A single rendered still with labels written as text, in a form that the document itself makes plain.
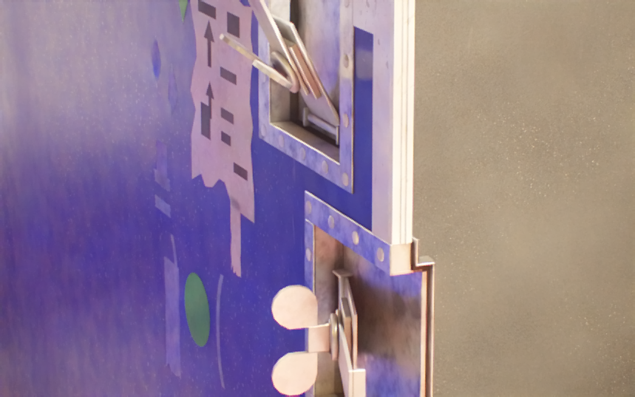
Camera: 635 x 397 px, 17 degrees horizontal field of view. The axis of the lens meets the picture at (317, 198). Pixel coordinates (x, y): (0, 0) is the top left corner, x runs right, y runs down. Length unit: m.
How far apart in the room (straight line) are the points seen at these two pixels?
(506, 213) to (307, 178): 1.10
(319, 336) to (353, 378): 0.08
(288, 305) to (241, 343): 0.17
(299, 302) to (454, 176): 1.10
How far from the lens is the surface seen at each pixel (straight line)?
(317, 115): 1.13
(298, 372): 1.10
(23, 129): 1.67
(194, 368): 1.34
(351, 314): 1.07
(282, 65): 1.10
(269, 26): 1.09
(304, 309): 1.08
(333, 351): 1.08
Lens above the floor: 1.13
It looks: 16 degrees down
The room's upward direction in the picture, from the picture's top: straight up
